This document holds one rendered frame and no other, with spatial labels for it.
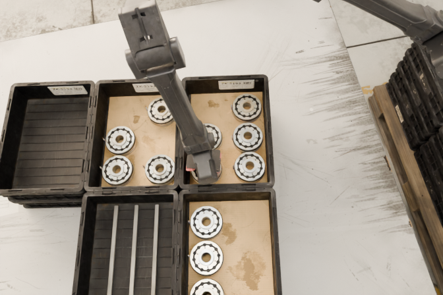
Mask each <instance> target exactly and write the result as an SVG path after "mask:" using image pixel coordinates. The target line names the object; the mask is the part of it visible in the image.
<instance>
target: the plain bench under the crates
mask: <svg viewBox="0 0 443 295"><path fill-rule="evenodd" d="M160 12H161V14H162V18H163V21H164V23H165V26H166V28H167V31H168V34H169V37H170V38H173V37H176V36H177V37H178V40H179V43H180V44H181V47H182V50H183V53H184V55H185V62H186V67H185V68H180V69H177V70H176V72H177V74H178V77H179V78H180V80H181V81H182V79H183V78H184V77H190V76H226V75H246V74H265V75H266V76H267V77H268V82H269V93H270V113H271V123H272V143H273V154H274V174H275V184H274V186H273V189H274V190H275V191H276V205H277V216H278V236H279V246H280V266H281V286H282V295H438V294H437V292H436V289H435V287H434V284H433V281H432V279H431V276H430V273H429V271H428V267H427V265H426V262H425V259H424V257H423V254H422V251H421V248H420V246H419V243H418V241H417V237H416V235H415V232H414V230H413V227H412V224H411V221H410V219H409V216H408V214H407V210H406V208H405V205H404V203H403V200H402V197H401V194H400V192H399V189H398V186H397V184H396V180H395V178H394V175H393V172H392V170H391V167H390V164H389V162H388V159H387V157H386V153H385V151H384V148H383V146H382V142H381V140H380V137H379V135H378V132H377V129H376V127H375V124H374V121H373V119H372V115H371V113H370V110H369V107H368V105H367V102H366V99H365V97H364V94H363V91H362V89H361V85H360V83H359V80H358V78H357V75H356V72H355V69H354V67H353V64H352V62H351V58H350V56H349V53H348V51H347V48H346V45H345V42H344V40H343V37H342V34H341V32H340V28H339V26H338V23H337V20H336V18H335V15H334V12H333V10H332V7H331V4H330V2H329V0H321V1H320V2H319V3H317V2H315V1H313V0H219V1H212V2H208V3H202V4H197V5H191V6H187V7H181V8H176V9H170V10H166V11H160ZM126 49H129V45H128V43H127V40H126V37H125V34H124V31H123V28H122V26H121V23H120V20H119V19H117V20H111V21H107V22H101V23H96V24H90V25H85V26H79V27H76V28H69V29H65V30H58V31H54V32H48V33H44V34H37V35H33V36H26V37H23V38H16V39H12V40H5V41H0V137H1V132H2V128H3V122H4V118H5V112H6V108H7V102H8V98H9V92H10V88H11V86H12V85H13V84H14V83H21V82H58V81H77V80H92V81H94V82H95V83H96V82H97V81H98V80H114V79H133V78H135V77H134V74H133V73H132V71H131V70H130V68H129V66H128V64H127V61H126V58H125V50H126ZM80 214H81V207H61V208H33V209H26V208H24V207H23V205H18V213H12V214H9V215H4V216H0V295H72V290H73V279H74V267H75V261H76V249H77V243H78V232H79V225H80Z"/></svg>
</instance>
